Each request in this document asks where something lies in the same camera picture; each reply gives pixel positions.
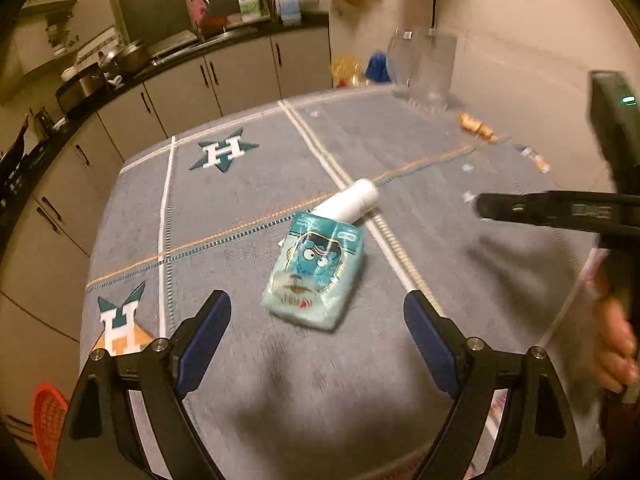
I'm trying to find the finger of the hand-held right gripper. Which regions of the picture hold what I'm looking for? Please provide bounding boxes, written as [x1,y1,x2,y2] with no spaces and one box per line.
[475,190,640,233]

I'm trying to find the yellow plastic bag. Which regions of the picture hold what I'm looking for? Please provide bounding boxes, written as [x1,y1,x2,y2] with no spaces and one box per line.
[330,55,366,88]

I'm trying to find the grey printed tablecloth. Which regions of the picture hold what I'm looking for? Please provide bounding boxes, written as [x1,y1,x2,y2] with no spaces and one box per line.
[80,82,608,480]

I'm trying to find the stacked metal pots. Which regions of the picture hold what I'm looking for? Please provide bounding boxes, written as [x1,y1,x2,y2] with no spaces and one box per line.
[97,40,148,73]

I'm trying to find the steel cooker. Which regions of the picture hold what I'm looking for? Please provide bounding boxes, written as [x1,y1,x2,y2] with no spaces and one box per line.
[55,72,108,113]

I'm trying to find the blue plastic bag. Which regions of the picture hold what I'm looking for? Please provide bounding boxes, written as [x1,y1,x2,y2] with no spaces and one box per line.
[365,50,393,85]

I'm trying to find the black kettle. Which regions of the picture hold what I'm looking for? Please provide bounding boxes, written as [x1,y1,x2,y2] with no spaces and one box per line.
[32,110,56,138]

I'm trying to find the lower kitchen cabinets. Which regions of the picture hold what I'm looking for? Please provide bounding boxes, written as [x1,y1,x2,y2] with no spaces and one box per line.
[0,22,331,341]

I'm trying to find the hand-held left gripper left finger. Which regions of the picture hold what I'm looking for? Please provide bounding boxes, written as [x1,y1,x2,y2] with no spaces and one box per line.
[55,289,233,480]

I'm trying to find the person's right hand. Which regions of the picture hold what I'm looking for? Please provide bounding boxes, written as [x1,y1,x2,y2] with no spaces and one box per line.
[592,265,640,393]

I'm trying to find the white tube bottle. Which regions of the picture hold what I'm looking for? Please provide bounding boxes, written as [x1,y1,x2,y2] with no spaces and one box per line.
[312,178,380,224]

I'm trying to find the red plastic basket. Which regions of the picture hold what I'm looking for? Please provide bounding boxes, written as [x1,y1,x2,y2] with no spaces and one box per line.
[32,384,71,476]

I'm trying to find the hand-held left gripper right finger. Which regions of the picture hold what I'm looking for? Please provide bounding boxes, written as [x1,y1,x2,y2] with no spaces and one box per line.
[402,290,591,480]

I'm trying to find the small orange candy wrapper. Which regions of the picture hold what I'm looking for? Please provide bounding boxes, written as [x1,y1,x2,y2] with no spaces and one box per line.
[457,112,501,143]

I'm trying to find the blue tissue packet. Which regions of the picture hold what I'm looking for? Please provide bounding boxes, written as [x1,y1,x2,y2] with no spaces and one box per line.
[261,210,365,331]

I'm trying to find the clear glass mug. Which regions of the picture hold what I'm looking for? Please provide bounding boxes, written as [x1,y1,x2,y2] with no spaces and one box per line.
[387,30,458,111]

